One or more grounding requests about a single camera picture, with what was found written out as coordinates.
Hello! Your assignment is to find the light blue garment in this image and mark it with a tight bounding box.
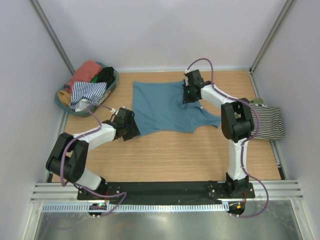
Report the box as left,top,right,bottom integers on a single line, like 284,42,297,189
132,80,221,136

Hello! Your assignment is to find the thin striped black tank top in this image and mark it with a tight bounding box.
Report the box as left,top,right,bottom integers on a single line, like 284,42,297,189
252,105,285,141

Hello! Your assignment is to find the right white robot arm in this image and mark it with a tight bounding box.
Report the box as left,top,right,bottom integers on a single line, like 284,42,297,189
183,70,255,198

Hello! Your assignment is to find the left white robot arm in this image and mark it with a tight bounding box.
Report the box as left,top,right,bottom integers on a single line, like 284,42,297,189
45,107,140,200

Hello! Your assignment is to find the olive green folded tank top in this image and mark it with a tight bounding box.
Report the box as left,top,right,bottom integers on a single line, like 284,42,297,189
249,98,264,106

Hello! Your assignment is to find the teal laundry basket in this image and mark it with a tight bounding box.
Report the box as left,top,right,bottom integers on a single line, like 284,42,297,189
54,62,119,117

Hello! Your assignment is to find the white striped garment in basket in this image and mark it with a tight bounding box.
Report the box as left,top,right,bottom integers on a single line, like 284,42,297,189
68,81,107,112

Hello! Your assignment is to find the black garment in basket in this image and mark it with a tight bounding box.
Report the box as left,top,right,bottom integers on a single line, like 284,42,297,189
96,67,115,86

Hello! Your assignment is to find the green garment in basket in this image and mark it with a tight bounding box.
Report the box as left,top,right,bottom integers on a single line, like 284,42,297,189
90,76,98,83

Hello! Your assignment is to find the coral red garment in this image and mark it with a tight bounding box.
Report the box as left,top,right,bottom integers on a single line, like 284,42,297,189
66,60,102,88

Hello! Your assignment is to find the mustard brown garment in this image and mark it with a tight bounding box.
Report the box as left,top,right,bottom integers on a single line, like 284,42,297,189
57,90,71,108

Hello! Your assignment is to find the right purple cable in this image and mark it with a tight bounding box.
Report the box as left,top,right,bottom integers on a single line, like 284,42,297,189
186,58,270,219

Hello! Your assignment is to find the purple cable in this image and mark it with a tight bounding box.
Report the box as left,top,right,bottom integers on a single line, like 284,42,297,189
186,58,270,219
60,104,128,217

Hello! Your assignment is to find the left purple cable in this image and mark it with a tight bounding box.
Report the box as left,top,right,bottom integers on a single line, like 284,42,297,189
60,104,128,217

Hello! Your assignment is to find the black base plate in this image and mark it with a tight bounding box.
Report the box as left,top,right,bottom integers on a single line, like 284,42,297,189
76,181,256,201

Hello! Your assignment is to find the slotted white cable duct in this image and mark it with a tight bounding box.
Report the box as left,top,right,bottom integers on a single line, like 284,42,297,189
42,202,229,213

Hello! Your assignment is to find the aluminium frame rail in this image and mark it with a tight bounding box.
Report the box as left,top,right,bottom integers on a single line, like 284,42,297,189
31,180,303,205

